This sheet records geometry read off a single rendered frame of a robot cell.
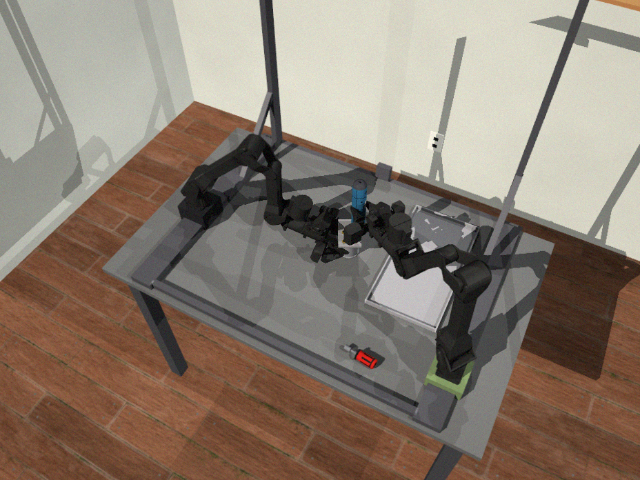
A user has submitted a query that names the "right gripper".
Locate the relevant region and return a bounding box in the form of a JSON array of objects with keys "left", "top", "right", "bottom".
[{"left": 301, "top": 208, "right": 348, "bottom": 263}]

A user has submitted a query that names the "blue electric nut driver barrel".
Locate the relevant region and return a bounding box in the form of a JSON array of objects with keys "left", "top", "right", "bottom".
[{"left": 352, "top": 179, "right": 367, "bottom": 223}]

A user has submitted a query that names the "white shallow rectangular tray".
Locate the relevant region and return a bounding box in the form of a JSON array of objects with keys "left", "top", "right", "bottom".
[{"left": 365, "top": 205, "right": 480, "bottom": 332}]

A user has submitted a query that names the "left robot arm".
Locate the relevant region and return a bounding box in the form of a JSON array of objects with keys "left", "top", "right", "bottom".
[{"left": 366, "top": 202, "right": 492, "bottom": 385}]

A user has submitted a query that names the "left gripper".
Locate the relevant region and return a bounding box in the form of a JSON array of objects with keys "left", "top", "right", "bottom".
[{"left": 343, "top": 200, "right": 406, "bottom": 248}]

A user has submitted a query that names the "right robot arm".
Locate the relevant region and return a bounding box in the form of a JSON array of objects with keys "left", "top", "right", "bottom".
[{"left": 181, "top": 133, "right": 334, "bottom": 236}]

